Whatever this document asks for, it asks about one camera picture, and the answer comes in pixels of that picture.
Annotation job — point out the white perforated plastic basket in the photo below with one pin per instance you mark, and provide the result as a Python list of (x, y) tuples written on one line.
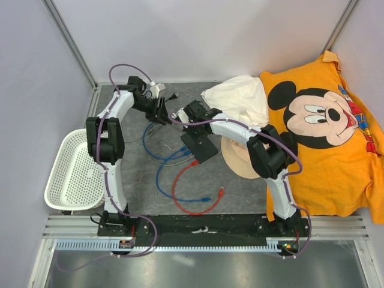
[(75, 182)]

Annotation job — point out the black power adapter with cord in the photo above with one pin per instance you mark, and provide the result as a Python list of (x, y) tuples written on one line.
[(173, 96)]

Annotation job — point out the grey slotted cable duct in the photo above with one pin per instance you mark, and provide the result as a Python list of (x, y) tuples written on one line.
[(116, 245)]

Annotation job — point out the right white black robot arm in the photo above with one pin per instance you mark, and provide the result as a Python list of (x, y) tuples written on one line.
[(269, 157)]

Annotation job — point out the cream white cloth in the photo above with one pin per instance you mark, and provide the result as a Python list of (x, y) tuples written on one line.
[(242, 97)]

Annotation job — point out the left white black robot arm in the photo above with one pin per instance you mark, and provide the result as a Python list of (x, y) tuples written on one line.
[(106, 146)]

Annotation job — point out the black network switch box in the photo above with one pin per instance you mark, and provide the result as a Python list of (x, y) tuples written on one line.
[(202, 151)]

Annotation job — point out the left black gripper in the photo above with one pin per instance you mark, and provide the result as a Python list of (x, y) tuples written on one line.
[(162, 116)]

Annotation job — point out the beige bucket hat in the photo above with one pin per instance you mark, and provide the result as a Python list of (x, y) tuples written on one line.
[(237, 158)]

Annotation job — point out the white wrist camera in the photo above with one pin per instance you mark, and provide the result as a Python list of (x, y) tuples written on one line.
[(180, 116), (155, 89)]

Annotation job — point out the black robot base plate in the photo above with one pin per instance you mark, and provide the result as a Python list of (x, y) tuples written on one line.
[(175, 227)]

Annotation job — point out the orange Mickey Mouse cloth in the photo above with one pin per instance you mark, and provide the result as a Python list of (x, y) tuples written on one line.
[(337, 141)]

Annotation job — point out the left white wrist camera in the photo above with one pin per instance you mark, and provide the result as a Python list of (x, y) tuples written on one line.
[(155, 89)]

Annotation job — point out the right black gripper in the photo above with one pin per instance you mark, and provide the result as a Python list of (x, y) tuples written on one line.
[(188, 129)]

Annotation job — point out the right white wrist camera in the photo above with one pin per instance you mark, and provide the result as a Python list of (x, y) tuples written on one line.
[(180, 116)]

